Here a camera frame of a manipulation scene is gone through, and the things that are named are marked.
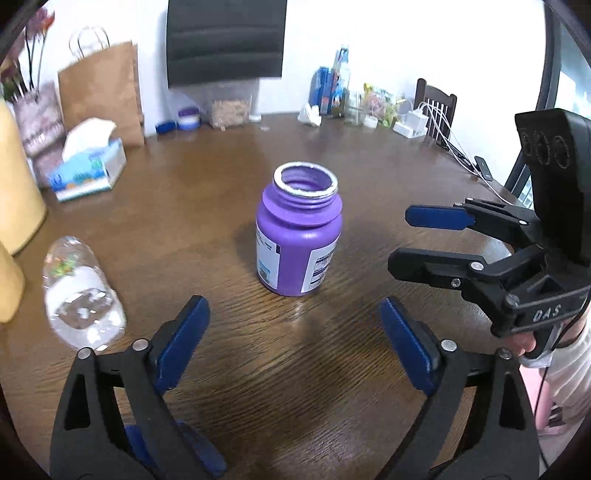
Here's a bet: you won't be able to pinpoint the purple pill bottle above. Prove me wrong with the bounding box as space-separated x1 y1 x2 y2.
256 162 342 297

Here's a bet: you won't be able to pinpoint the person right hand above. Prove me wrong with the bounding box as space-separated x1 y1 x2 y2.
502 331 537 357

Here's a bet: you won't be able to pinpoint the smartphone on table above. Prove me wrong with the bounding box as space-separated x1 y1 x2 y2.
474 156 494 182

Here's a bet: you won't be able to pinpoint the blue pill bottle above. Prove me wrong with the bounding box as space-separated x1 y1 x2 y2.
125 421 228 479

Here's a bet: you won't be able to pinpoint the white power strip charger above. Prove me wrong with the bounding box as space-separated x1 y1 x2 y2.
393 110 429 139

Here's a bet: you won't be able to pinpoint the dark wooden chair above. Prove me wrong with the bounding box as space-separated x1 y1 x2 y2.
414 78 458 142

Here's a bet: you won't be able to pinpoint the yellow mug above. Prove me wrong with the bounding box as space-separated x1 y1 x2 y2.
0 244 25 324

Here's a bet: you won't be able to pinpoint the colourful snack packets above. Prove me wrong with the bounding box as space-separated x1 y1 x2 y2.
362 83 407 129

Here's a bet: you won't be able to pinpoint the clear drinking glass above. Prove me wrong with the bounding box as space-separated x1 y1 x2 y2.
345 93 365 126

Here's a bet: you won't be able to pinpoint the yellow thermos jug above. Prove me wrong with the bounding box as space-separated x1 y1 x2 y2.
0 99 47 255

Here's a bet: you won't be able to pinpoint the crumpled white tissue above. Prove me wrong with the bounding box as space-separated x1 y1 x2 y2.
297 103 322 128

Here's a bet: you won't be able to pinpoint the blue snack package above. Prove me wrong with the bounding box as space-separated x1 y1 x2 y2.
308 67 334 116

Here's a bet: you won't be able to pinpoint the blue tissue box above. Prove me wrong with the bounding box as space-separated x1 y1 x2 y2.
48 117 126 202

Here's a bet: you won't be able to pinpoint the clear container of seeds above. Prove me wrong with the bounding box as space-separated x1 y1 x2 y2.
208 84 252 131

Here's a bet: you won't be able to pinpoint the blue bottle lid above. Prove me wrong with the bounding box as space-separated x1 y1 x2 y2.
155 120 177 135

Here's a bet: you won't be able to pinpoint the purple white small jar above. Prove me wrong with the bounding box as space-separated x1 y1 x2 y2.
177 107 201 131

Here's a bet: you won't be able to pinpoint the brown paper bag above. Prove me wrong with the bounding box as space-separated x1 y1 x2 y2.
58 27 145 147

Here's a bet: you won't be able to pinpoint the black paper bag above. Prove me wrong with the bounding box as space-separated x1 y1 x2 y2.
165 0 287 87

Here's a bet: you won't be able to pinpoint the dried pink flowers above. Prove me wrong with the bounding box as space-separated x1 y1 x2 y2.
1 7 55 103

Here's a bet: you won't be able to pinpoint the white charging cables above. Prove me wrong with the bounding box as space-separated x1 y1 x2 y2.
417 102 521 204

